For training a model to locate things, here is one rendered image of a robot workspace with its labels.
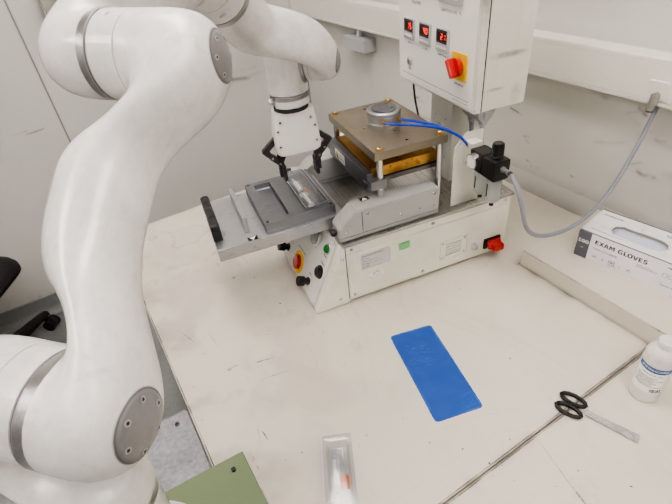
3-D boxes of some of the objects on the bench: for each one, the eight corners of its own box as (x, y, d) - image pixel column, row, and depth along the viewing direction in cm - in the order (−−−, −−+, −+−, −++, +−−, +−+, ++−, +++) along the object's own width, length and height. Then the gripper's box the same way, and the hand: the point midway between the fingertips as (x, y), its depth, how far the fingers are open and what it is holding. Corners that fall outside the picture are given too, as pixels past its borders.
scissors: (551, 408, 87) (551, 406, 87) (561, 388, 90) (562, 386, 90) (634, 452, 80) (635, 450, 79) (642, 428, 83) (644, 426, 82)
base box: (435, 194, 152) (437, 144, 141) (511, 256, 123) (521, 200, 113) (278, 242, 138) (267, 191, 128) (322, 324, 110) (314, 268, 100)
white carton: (596, 232, 121) (604, 208, 116) (698, 271, 106) (711, 245, 102) (572, 253, 115) (579, 228, 111) (676, 298, 100) (689, 271, 96)
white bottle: (631, 377, 91) (655, 325, 82) (660, 389, 88) (688, 337, 80) (624, 395, 88) (648, 343, 80) (654, 408, 86) (683, 356, 77)
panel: (279, 244, 137) (296, 186, 128) (314, 308, 114) (338, 243, 106) (273, 243, 136) (290, 185, 127) (307, 308, 113) (330, 242, 105)
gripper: (324, 87, 104) (331, 160, 115) (247, 103, 101) (262, 176, 111) (334, 98, 98) (341, 173, 109) (253, 114, 95) (268, 191, 106)
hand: (300, 169), depth 109 cm, fingers open, 7 cm apart
